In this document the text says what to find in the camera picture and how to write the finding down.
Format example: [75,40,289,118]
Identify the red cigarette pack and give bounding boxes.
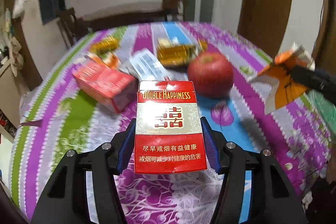
[134,80,208,174]

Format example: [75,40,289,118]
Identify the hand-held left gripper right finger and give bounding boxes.
[201,117,307,224]

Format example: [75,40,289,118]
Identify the round dark wooden dining table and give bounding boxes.
[81,10,169,31]

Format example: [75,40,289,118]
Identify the hanging white plastic bag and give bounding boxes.
[13,0,26,18]

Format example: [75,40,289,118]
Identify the kitchen counter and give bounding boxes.
[0,55,17,141]

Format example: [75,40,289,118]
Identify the green lined trash bin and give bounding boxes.
[307,90,336,135]

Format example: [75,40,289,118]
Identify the gold cigarette pack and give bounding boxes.
[157,44,198,67]
[90,37,119,55]

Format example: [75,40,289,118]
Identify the purple floral striped tablecloth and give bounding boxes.
[9,21,332,224]

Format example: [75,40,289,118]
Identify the orange paper carton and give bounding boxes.
[248,41,316,115]

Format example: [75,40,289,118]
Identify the hanging kitchen cloths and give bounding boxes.
[7,34,24,75]

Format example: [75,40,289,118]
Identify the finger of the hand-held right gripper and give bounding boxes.
[288,65,336,107]

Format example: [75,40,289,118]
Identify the orange white small box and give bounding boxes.
[85,52,121,70]

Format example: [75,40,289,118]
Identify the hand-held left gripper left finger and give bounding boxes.
[31,119,137,224]

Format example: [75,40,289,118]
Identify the white barcode paper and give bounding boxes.
[122,48,167,82]

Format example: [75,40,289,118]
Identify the pink red carton box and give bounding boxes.
[72,60,137,113]

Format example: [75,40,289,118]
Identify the dark wooden chair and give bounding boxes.
[56,7,88,47]
[160,0,186,22]

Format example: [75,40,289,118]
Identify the red apple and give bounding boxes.
[186,51,234,97]

